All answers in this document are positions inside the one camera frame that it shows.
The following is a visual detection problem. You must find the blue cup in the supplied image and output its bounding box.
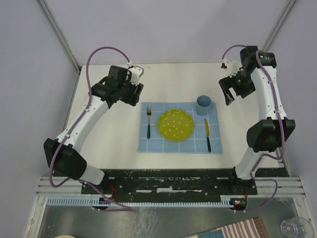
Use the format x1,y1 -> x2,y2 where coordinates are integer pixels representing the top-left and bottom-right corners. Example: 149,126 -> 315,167
196,95 -> 212,116

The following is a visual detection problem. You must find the striped folded cloth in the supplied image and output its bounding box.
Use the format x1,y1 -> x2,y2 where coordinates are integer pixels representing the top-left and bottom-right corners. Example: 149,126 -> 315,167
187,217 -> 269,238

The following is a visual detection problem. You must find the orange fork green handle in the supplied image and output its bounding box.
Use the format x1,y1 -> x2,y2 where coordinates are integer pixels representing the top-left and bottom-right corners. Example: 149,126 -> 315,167
147,107 -> 152,139

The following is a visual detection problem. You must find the orange knife green handle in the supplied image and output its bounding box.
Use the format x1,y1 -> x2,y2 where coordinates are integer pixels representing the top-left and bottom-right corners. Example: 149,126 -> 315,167
204,119 -> 211,153

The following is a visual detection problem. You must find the clear glass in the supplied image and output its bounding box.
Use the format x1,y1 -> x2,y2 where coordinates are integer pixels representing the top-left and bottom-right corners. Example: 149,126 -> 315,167
280,217 -> 315,238

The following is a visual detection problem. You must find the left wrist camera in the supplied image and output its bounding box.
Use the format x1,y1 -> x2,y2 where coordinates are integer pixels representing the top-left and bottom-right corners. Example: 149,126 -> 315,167
127,62 -> 144,85

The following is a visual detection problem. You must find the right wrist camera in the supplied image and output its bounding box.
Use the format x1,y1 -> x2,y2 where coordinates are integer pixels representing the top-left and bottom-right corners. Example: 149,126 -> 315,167
221,59 -> 242,78

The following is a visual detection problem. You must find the green dotted plate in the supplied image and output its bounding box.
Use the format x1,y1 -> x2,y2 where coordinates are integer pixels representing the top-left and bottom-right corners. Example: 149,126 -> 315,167
157,109 -> 194,142

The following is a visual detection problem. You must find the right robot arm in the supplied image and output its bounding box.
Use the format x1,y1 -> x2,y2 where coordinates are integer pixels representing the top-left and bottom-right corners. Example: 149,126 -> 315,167
218,45 -> 296,194

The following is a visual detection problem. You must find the aluminium frame rail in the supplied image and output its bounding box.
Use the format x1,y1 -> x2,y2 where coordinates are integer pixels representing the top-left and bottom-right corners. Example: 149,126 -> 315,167
256,0 -> 299,52

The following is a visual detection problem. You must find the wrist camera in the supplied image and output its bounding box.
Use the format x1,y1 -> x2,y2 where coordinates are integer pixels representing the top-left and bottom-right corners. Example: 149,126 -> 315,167
221,59 -> 242,78
127,62 -> 144,85

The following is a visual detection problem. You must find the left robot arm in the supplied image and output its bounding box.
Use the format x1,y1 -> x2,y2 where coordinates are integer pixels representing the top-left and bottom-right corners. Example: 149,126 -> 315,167
44,65 -> 144,193

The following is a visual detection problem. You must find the cream round object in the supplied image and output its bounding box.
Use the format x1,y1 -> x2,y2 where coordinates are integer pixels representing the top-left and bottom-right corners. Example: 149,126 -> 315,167
55,235 -> 75,238

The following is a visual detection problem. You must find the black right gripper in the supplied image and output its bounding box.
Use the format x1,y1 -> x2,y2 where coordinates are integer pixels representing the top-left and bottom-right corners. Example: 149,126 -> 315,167
218,71 -> 256,106

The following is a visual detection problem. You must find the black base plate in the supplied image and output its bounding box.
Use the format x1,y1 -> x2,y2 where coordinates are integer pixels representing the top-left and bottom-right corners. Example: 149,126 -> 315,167
81,169 -> 258,203

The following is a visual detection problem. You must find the blue checked cloth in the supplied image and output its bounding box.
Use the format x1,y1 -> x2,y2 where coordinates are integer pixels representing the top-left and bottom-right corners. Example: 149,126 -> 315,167
138,102 -> 222,154

